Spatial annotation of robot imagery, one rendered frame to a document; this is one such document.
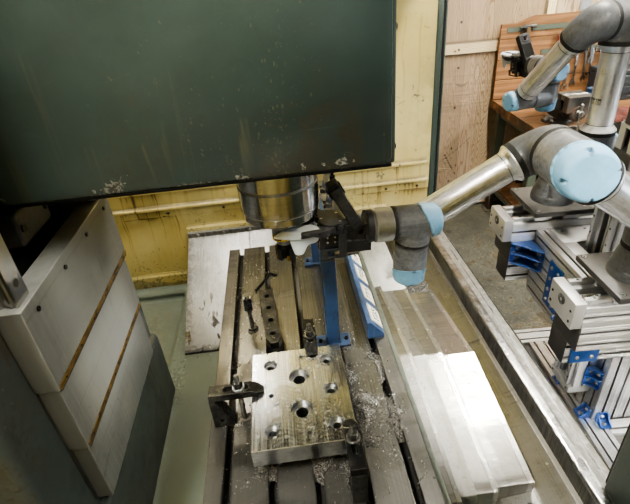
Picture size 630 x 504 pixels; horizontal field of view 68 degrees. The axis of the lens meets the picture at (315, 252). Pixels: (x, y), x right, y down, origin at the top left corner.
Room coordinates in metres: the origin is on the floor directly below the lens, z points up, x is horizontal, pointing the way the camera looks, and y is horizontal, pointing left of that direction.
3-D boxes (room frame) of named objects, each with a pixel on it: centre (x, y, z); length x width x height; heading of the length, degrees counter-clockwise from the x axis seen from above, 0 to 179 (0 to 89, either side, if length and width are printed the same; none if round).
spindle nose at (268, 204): (0.86, 0.06, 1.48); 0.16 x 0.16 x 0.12
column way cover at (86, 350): (0.84, 0.51, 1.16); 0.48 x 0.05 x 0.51; 3
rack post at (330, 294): (1.03, -0.03, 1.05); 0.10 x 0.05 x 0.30; 93
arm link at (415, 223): (0.90, -0.22, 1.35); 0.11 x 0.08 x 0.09; 98
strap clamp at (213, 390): (0.78, 0.22, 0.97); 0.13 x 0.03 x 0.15; 93
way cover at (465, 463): (1.08, -0.33, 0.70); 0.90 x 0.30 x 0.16; 3
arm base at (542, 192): (1.55, -0.90, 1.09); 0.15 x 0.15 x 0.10
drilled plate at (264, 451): (0.77, 0.06, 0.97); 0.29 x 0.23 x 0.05; 3
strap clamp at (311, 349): (0.95, 0.03, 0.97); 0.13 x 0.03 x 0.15; 3
